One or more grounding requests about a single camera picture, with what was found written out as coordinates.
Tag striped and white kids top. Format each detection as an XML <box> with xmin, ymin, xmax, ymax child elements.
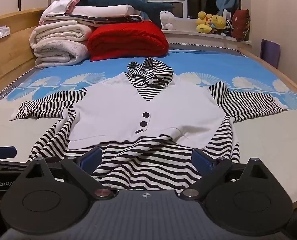
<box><xmin>10</xmin><ymin>57</ymin><xmax>290</xmax><ymax>197</ymax></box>

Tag yellow duck plush toy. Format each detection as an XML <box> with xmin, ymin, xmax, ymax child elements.
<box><xmin>196</xmin><ymin>11</ymin><xmax>213</xmax><ymax>34</ymax></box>

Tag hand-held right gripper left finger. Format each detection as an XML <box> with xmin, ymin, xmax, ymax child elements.
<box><xmin>18</xmin><ymin>146</ymin><xmax>117</xmax><ymax>200</ymax></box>

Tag red folded blanket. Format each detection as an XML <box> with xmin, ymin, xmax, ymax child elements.
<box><xmin>87</xmin><ymin>20</ymin><xmax>169</xmax><ymax>62</ymax></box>

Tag striped plush toy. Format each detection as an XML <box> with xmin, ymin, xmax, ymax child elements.
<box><xmin>223</xmin><ymin>20</ymin><xmax>235</xmax><ymax>37</ymax></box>

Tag white and pink folded clothes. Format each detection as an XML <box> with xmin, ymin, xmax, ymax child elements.
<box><xmin>40</xmin><ymin>0</ymin><xmax>80</xmax><ymax>25</ymax></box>

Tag yellow round plush toy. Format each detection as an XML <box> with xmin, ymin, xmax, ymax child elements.
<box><xmin>210</xmin><ymin>15</ymin><xmax>227</xmax><ymax>34</ymax></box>

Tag white plush toy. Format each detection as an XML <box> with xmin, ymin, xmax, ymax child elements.
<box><xmin>160</xmin><ymin>10</ymin><xmax>175</xmax><ymax>30</ymax></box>

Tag blue and cream bed sheet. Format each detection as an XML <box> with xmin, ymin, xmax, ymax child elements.
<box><xmin>0</xmin><ymin>47</ymin><xmax>297</xmax><ymax>208</ymax></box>

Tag wooden bed side panel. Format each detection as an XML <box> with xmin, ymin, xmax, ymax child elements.
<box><xmin>0</xmin><ymin>7</ymin><xmax>49</xmax><ymax>98</ymax></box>

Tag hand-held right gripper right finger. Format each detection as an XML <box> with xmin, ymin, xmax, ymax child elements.
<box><xmin>180</xmin><ymin>148</ymin><xmax>272</xmax><ymax>201</ymax></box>

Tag dark red pillow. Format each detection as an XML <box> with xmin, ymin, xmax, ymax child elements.
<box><xmin>231</xmin><ymin>9</ymin><xmax>251</xmax><ymax>43</ymax></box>

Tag dark teal shark plush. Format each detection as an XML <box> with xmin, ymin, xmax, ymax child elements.
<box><xmin>77</xmin><ymin>0</ymin><xmax>175</xmax><ymax>29</ymax></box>

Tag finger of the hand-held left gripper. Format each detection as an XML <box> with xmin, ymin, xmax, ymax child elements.
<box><xmin>0</xmin><ymin>146</ymin><xmax>17</xmax><ymax>159</ymax></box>
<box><xmin>0</xmin><ymin>158</ymin><xmax>31</xmax><ymax>174</ymax></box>

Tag navy-trimmed folded mat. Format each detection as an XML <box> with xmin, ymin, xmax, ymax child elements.
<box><xmin>45</xmin><ymin>14</ymin><xmax>144</xmax><ymax>27</ymax></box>

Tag white folded sheet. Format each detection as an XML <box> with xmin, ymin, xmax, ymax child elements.
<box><xmin>72</xmin><ymin>4</ymin><xmax>139</xmax><ymax>17</ymax></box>

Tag wooden bed rail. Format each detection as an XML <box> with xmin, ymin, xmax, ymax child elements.
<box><xmin>238</xmin><ymin>47</ymin><xmax>297</xmax><ymax>209</ymax></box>

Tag tissue pack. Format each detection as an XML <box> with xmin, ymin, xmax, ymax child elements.
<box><xmin>0</xmin><ymin>25</ymin><xmax>11</xmax><ymax>40</ymax></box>

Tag white window sill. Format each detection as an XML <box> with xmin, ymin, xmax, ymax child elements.
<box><xmin>161</xmin><ymin>29</ymin><xmax>253</xmax><ymax>46</ymax></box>

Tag purple box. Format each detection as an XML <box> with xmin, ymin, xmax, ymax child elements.
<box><xmin>260</xmin><ymin>39</ymin><xmax>281</xmax><ymax>69</ymax></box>

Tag cream textured folded blanket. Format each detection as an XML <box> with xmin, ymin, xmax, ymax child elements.
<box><xmin>33</xmin><ymin>40</ymin><xmax>90</xmax><ymax>68</ymax></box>

